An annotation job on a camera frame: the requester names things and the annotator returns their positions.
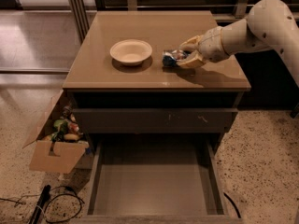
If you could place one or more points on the crushed redbull can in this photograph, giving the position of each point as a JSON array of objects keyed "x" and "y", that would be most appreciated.
[{"x": 173, "y": 56}]

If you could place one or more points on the yellow banana toy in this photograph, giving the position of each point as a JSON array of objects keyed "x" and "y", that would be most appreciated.
[{"x": 71, "y": 137}]

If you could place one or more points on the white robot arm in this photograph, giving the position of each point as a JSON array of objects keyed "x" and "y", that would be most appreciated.
[{"x": 269, "y": 25}]

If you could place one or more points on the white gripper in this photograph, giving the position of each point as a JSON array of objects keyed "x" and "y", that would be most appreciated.
[{"x": 211, "y": 45}]

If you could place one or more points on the black stick tool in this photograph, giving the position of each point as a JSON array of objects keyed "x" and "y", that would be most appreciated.
[{"x": 43, "y": 198}]

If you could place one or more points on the white paper bowl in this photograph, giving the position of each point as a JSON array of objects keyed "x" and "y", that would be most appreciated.
[{"x": 131, "y": 52}]

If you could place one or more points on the green snack bag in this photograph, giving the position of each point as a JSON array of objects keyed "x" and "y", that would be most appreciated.
[{"x": 61, "y": 127}]

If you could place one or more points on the red snack packet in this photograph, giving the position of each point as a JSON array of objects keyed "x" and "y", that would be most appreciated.
[{"x": 73, "y": 128}]

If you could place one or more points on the closed grey top drawer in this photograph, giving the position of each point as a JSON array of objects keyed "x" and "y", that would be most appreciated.
[{"x": 155, "y": 120}]

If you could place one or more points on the open cardboard box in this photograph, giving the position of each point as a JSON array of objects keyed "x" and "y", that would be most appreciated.
[{"x": 62, "y": 156}]

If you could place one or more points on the grey drawer cabinet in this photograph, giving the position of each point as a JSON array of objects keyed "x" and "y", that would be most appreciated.
[{"x": 96, "y": 80}]

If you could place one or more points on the open grey middle drawer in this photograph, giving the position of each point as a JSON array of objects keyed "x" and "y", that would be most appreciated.
[{"x": 155, "y": 179}]

